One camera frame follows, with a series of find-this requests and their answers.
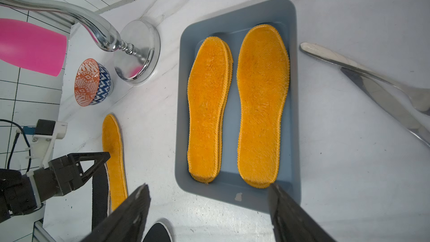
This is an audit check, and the yellow insole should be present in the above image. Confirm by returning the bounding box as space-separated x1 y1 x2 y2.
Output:
236 24 290 189
102 114 128 211
187 37 233 183

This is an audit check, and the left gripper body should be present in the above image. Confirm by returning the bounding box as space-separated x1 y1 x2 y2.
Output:
25 154 84 205

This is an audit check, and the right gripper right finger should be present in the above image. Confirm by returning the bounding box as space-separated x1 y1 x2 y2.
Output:
268 183 335 242

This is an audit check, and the chrome glass holder stand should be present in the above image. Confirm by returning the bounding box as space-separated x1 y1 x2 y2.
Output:
1 0 161 84

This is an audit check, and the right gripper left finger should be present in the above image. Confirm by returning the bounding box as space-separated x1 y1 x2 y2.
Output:
83 184 151 242

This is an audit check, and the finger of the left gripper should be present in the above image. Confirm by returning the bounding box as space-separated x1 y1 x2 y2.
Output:
67 152 110 185

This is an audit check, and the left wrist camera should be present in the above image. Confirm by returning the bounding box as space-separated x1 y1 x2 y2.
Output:
24 119 68 169

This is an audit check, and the black insole left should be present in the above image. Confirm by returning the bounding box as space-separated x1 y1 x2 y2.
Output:
92 164 110 230

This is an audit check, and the pink plastic goblet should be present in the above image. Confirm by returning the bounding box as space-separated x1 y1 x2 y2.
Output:
1 19 67 77

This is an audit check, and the black insole right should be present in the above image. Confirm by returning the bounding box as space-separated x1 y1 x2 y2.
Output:
143 222 173 242

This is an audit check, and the silver knife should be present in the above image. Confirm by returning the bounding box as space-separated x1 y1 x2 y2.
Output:
340 67 430 147

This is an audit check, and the black insole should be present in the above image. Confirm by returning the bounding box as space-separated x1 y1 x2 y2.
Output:
143 222 173 242
92 164 110 230

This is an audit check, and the silver fork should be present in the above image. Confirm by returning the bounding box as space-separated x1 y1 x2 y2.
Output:
300 42 430 116

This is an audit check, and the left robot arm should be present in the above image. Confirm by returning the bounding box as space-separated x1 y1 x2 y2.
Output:
1 152 110 222

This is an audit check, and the blue grey storage box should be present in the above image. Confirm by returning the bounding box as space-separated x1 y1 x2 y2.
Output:
175 0 301 213

